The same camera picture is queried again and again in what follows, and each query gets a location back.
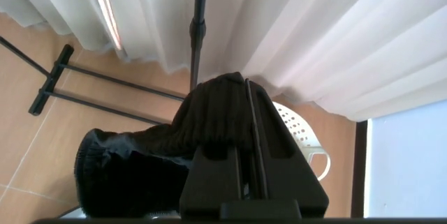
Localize black shorts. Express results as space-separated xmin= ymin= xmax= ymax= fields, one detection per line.
xmin=73 ymin=71 xmax=261 ymax=218

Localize white laundry basket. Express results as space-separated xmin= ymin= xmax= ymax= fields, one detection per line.
xmin=272 ymin=100 xmax=332 ymax=182

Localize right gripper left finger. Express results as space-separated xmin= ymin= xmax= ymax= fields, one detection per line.
xmin=179 ymin=144 xmax=245 ymax=218

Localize black clothes rack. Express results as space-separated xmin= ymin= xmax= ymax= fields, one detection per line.
xmin=0 ymin=0 xmax=210 ymax=126

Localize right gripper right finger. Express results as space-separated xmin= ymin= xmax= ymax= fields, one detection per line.
xmin=245 ymin=78 xmax=330 ymax=218

